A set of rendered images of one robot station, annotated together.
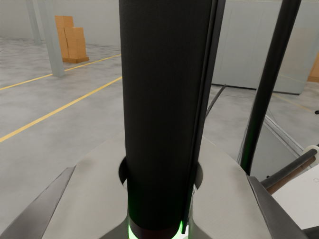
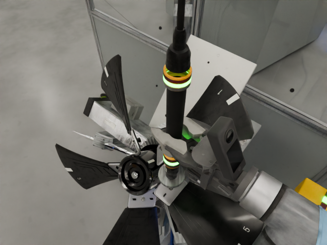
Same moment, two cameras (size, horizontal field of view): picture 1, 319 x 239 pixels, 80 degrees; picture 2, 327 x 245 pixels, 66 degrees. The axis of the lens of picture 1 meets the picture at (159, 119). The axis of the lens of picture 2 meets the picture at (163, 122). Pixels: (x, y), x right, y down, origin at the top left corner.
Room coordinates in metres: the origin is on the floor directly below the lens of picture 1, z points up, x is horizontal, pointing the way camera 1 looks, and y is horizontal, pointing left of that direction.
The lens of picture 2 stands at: (-0.09, 0.24, 1.88)
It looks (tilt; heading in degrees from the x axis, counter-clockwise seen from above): 53 degrees down; 310
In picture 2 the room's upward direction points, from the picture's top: straight up
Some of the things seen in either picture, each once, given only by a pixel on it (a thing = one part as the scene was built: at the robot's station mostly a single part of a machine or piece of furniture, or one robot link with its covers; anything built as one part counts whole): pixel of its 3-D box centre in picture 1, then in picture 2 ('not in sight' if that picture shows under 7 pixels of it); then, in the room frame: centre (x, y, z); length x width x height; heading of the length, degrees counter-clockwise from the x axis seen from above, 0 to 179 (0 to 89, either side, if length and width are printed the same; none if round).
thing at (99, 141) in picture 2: not in sight; (100, 142); (0.43, -0.01, 1.08); 0.07 x 0.04 x 0.06; 10
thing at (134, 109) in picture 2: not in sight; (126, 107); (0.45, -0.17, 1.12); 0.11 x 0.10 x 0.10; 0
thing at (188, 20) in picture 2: not in sight; (182, 17); (0.44, -0.51, 1.36); 0.10 x 0.07 x 0.08; 125
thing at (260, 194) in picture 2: not in sight; (259, 191); (-0.11, 0.00, 1.45); 0.08 x 0.05 x 0.08; 90
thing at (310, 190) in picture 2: not in sight; (305, 208); (-0.28, -0.29, 1.02); 0.16 x 0.10 x 0.11; 90
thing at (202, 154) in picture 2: not in sight; (219, 168); (-0.03, 0.00, 1.44); 0.12 x 0.08 x 0.09; 0
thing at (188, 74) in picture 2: not in sight; (177, 76); (0.08, 0.00, 1.62); 0.04 x 0.04 x 0.03
